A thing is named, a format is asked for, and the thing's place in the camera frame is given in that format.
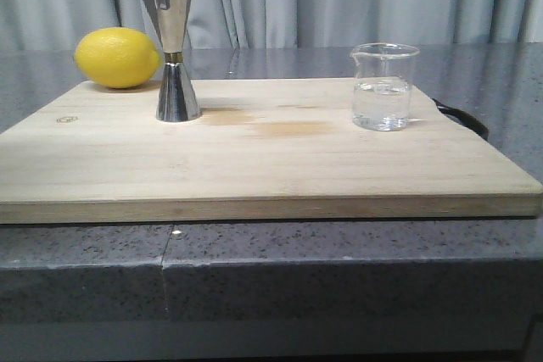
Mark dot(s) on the clear glass beaker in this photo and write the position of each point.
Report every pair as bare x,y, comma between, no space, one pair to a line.
383,81

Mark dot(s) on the steel double jigger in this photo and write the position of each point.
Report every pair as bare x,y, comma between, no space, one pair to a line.
177,101

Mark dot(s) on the wooden cutting board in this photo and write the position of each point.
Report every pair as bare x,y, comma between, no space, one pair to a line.
261,149

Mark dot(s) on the yellow lemon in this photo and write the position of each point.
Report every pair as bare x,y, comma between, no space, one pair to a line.
117,57

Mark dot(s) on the black cutting board handle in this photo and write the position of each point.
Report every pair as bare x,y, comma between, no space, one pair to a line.
463,118

